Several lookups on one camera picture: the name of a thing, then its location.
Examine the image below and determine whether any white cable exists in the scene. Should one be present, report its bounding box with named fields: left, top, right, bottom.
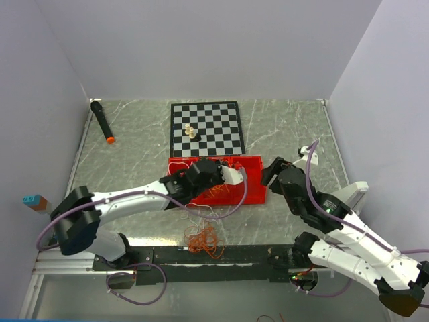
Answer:
left=167, top=160, right=219, bottom=232

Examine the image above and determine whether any white grey stand device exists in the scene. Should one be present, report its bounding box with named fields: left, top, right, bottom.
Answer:
left=332, top=181, right=369, bottom=216

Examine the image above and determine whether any yellow cable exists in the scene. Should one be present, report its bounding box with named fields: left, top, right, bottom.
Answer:
left=206, top=184, right=232, bottom=201

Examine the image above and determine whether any black white chessboard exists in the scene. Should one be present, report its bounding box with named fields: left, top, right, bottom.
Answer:
left=170, top=101, right=245, bottom=158

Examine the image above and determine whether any cream chess piece short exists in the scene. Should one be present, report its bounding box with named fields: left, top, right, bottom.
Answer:
left=188, top=127, right=196, bottom=139

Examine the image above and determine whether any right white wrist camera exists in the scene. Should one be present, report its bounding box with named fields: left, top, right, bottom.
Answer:
left=292, top=146, right=318, bottom=170

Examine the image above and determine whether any red three-compartment bin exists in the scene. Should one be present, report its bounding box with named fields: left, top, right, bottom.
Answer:
left=167, top=155, right=266, bottom=207

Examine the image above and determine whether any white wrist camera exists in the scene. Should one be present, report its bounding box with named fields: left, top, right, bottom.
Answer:
left=292, top=146, right=318, bottom=170
left=221, top=165, right=245, bottom=186

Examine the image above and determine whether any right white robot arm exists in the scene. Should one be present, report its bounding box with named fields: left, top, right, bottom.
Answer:
left=261, top=157, right=428, bottom=317

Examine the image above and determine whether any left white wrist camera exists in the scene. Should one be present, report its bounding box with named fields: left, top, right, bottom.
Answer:
left=221, top=165, right=245, bottom=186

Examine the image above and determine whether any black chess piece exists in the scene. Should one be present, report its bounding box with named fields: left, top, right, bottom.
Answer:
left=194, top=133, right=202, bottom=142

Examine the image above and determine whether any black marker orange cap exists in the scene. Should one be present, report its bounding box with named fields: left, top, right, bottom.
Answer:
left=90, top=101, right=115, bottom=144

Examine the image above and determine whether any orange cable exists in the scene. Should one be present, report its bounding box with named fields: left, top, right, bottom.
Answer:
left=184, top=224, right=225, bottom=260

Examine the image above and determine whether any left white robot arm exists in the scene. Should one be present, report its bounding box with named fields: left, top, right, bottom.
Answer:
left=51, top=158, right=225, bottom=270

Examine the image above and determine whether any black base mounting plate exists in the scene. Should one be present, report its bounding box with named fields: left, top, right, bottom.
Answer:
left=92, top=244, right=331, bottom=286

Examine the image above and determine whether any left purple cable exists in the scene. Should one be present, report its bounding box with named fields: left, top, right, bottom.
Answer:
left=36, top=169, right=249, bottom=305

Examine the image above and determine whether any blue brown toy block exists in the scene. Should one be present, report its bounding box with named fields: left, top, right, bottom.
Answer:
left=22, top=195, right=52, bottom=215

